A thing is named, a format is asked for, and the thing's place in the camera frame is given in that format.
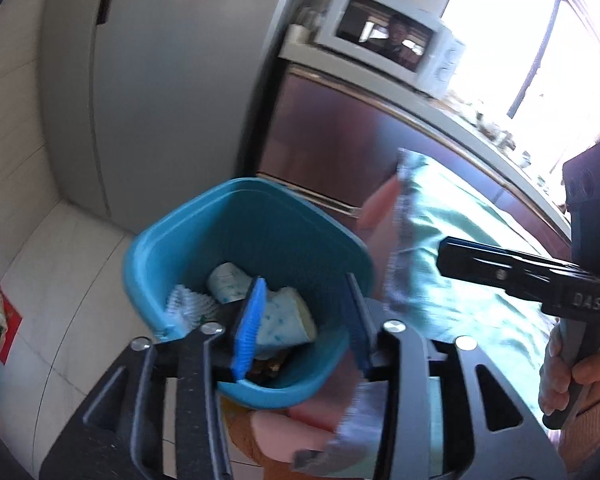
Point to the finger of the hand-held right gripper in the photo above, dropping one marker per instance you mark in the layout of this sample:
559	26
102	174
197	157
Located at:
485	265

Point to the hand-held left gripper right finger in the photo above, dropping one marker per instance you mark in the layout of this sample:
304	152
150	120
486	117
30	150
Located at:
356	320

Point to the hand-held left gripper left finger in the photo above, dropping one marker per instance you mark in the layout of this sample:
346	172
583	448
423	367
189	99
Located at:
250	320

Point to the white green printed carton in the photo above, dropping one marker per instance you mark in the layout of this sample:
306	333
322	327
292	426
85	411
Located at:
285	320

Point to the pale green paper cup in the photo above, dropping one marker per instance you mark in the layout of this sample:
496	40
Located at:
227	282

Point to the white foam fruit net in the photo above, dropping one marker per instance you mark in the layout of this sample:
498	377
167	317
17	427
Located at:
187	307

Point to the blue plastic bin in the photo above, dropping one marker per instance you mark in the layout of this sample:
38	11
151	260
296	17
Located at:
280	230

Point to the person's right hand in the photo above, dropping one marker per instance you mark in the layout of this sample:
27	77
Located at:
552	375

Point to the teal blanket with grey hem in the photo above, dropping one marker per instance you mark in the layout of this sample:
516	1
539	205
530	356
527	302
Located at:
470	335

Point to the brown base cabinet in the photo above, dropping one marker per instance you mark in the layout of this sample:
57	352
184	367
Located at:
330	135

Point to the large kitchen window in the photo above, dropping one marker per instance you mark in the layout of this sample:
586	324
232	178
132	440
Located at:
505	35

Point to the red flat bag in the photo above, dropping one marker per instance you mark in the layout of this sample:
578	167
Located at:
11	325

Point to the grey refrigerator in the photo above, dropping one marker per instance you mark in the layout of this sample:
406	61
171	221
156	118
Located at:
170	85

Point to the white microwave oven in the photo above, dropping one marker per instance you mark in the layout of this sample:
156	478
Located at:
380	35

